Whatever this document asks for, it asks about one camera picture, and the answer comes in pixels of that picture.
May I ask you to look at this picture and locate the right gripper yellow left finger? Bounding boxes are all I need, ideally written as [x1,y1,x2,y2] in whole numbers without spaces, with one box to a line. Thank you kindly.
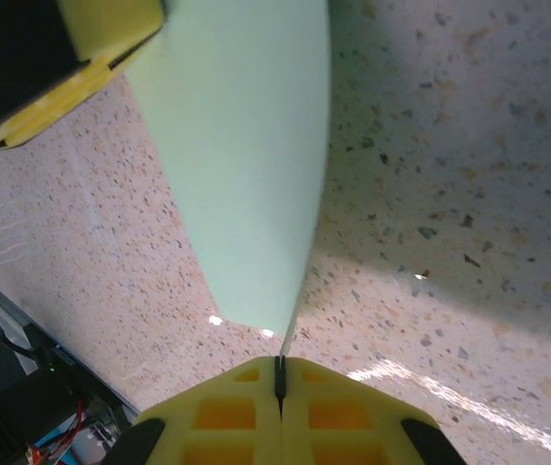
[118,356,282,465]

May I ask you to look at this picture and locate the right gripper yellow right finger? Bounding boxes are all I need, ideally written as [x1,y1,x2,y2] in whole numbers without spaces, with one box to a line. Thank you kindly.
[280,356,463,465]

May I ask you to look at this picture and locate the red power wires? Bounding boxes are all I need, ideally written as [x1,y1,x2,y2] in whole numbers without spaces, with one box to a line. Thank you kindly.
[25,399,87,461]

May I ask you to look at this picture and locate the light green paper sheet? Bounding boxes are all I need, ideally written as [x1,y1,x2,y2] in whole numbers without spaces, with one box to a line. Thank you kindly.
[126,0,333,362]

